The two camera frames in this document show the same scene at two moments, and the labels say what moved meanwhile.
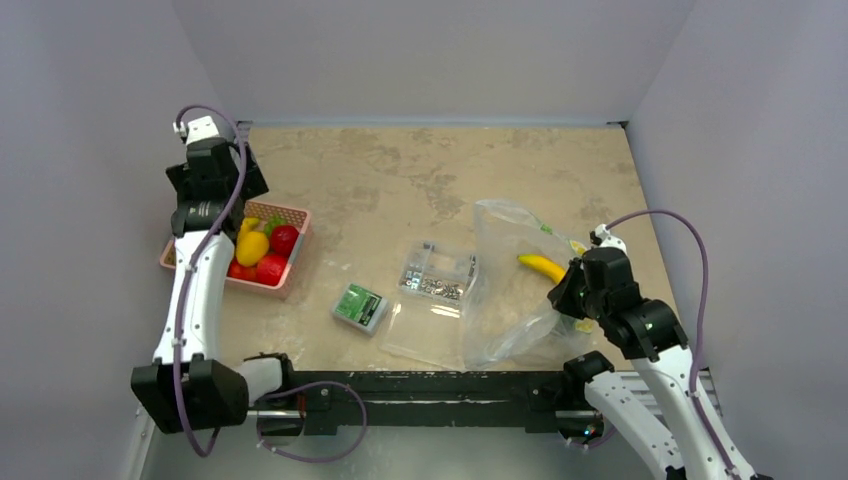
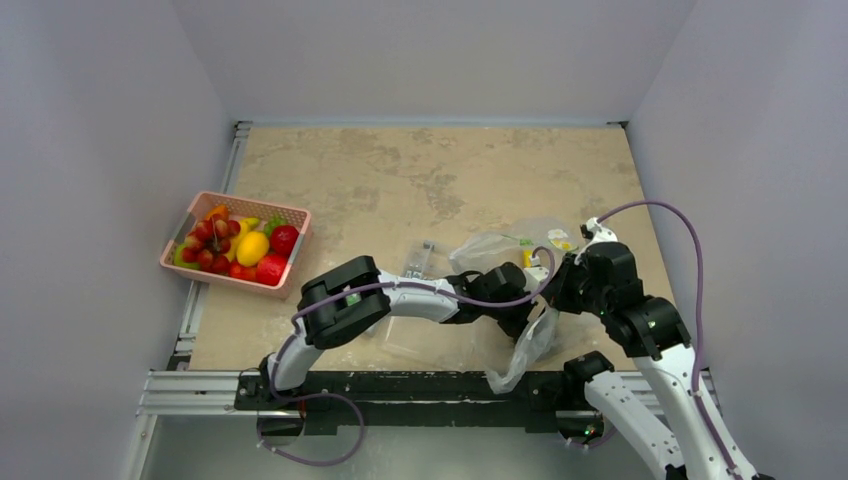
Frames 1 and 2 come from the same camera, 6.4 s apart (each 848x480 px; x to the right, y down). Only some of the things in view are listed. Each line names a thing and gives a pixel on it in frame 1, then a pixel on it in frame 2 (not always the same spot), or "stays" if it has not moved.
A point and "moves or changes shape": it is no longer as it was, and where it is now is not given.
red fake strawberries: [237, 271] stays
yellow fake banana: [246, 223] stays
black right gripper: [567, 296] stays
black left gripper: [252, 185] → [514, 330]
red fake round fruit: [283, 239] stays
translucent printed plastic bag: [512, 321] moves or changes shape
